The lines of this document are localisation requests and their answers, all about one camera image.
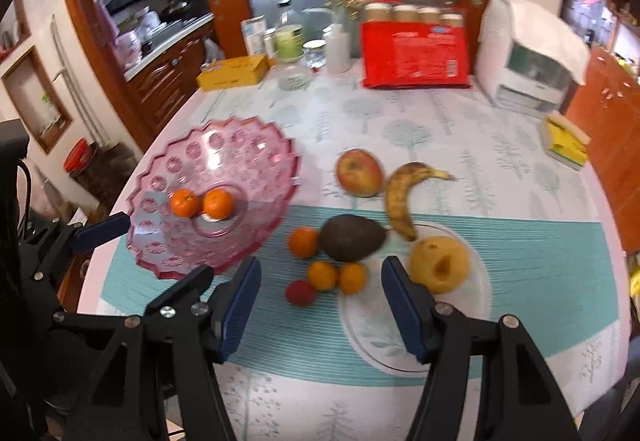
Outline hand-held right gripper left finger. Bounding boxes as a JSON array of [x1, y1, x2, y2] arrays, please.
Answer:
[[60, 257, 262, 441]]

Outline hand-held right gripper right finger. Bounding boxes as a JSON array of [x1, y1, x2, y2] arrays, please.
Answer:
[[381, 257, 583, 441]]

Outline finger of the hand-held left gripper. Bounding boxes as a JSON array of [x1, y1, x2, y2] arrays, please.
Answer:
[[52, 263, 216, 338], [20, 213, 132, 317]]

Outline clear glass plate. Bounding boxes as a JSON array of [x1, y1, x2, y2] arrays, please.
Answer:
[[337, 222, 493, 374]]

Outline small tangerine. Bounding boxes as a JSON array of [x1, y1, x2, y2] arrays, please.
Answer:
[[337, 263, 368, 296], [170, 189, 197, 218], [202, 188, 236, 221], [307, 261, 339, 292]]

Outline yellow pear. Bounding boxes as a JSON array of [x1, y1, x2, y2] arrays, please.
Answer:
[[410, 236, 472, 295]]

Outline small red fruit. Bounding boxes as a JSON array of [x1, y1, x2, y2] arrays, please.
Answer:
[[285, 280, 317, 308]]

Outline dark avocado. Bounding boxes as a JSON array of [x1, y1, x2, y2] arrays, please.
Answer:
[[319, 214, 388, 264]]

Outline round orange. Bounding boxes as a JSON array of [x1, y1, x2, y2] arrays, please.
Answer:
[[289, 226, 321, 259]]

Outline spotted ripe banana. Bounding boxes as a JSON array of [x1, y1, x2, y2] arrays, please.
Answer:
[[384, 162, 457, 242]]

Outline pink glass fruit bowl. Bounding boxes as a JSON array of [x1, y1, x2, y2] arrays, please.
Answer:
[[125, 116, 302, 281]]

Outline red yellow apple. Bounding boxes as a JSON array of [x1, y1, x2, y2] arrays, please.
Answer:
[[336, 149, 385, 198]]

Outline dark jar with red lid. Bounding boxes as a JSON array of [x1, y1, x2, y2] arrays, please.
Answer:
[[64, 138, 143, 209]]

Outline teal striped placemat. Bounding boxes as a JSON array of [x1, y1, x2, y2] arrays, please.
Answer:
[[100, 205, 632, 387]]

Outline wooden kitchen base cabinet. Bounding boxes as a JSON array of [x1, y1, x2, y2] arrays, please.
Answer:
[[122, 26, 221, 136]]

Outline pink plastic container stack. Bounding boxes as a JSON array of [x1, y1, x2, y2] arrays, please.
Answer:
[[112, 31, 143, 66]]

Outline tree print tablecloth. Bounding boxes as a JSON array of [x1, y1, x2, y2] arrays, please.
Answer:
[[77, 63, 633, 441]]

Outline yellow rectangular box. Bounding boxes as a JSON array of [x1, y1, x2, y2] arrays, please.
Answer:
[[195, 54, 271, 92]]

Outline black wok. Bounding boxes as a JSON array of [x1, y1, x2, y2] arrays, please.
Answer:
[[162, 1, 201, 19]]

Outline yellow sponge pack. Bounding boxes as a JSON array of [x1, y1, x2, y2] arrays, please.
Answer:
[[540, 111, 592, 170]]

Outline clear drinking glass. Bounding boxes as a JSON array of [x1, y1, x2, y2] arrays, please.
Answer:
[[276, 52, 315, 92]]

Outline white carton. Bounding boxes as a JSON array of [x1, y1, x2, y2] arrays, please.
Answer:
[[241, 16, 268, 58]]

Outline white countertop appliance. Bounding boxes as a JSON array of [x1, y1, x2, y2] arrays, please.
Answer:
[[474, 28, 573, 116]]

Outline red snack package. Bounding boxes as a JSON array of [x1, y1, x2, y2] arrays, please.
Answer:
[[360, 20, 473, 90]]

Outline green label glass bottle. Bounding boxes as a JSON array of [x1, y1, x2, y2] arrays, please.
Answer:
[[274, 0, 306, 62]]

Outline small lidded glass jar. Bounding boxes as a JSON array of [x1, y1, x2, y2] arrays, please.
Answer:
[[302, 40, 328, 70]]

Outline white squeeze bottle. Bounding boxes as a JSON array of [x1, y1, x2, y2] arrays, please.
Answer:
[[322, 23, 352, 75]]

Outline white cloth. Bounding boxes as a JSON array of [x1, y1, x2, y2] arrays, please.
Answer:
[[477, 0, 592, 86]]

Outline wooden framed wall niche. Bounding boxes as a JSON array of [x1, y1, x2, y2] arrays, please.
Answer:
[[2, 46, 73, 156]]

